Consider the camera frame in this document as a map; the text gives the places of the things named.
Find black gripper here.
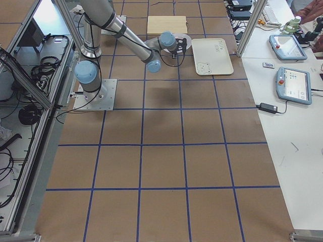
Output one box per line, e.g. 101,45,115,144
171,37,187,58

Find white round plate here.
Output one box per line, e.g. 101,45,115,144
165,33,192,54

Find cream bear tray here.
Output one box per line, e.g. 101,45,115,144
192,38,234,76

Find wooden cutting board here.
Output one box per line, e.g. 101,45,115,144
147,16,188,35

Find small printed card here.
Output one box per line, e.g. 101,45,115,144
262,62,275,69

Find white keyboard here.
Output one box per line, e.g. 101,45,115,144
262,5,281,27

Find black power adapter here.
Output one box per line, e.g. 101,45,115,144
256,103,278,114

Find far teach pendant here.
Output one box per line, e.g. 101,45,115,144
268,35,307,61

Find teach pendant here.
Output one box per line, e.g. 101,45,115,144
268,35,307,61
276,67,312,105

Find near teach pendant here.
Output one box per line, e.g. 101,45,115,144
276,67,312,105

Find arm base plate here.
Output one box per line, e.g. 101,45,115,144
101,15,126,35
73,79,118,111

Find aluminium frame post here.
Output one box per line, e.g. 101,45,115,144
236,0,267,57

